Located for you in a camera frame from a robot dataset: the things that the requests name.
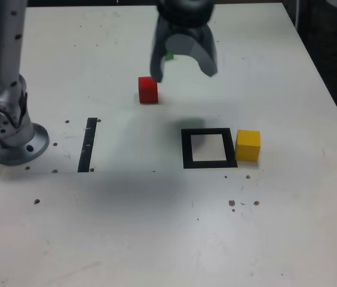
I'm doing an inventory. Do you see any red cube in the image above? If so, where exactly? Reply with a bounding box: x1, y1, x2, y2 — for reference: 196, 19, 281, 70
137, 77, 160, 105

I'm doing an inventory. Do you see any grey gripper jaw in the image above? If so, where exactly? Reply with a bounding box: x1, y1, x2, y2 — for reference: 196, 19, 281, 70
165, 25, 219, 78
149, 20, 173, 84

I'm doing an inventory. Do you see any yellow cube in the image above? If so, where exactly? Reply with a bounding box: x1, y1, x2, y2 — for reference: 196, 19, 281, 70
234, 129, 261, 163

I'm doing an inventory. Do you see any black tape strip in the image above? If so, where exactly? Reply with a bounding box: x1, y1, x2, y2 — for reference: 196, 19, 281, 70
77, 117, 98, 173

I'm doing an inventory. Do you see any black tape square outline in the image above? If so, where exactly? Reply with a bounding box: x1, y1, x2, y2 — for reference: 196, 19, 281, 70
180, 127, 238, 170

